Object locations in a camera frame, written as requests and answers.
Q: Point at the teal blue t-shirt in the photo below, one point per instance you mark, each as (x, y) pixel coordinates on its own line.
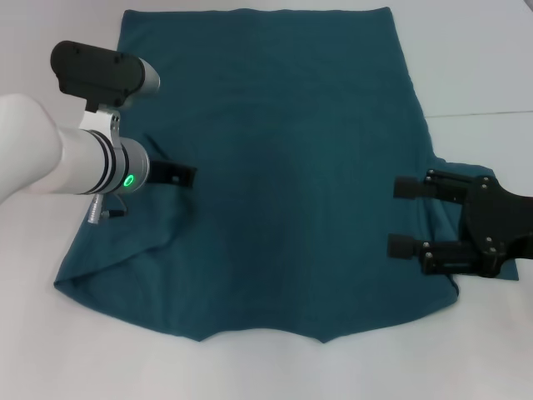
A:
(283, 175)

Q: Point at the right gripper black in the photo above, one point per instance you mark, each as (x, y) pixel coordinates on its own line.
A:
(495, 221)

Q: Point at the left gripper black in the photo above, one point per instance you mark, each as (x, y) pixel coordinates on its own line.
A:
(160, 171)

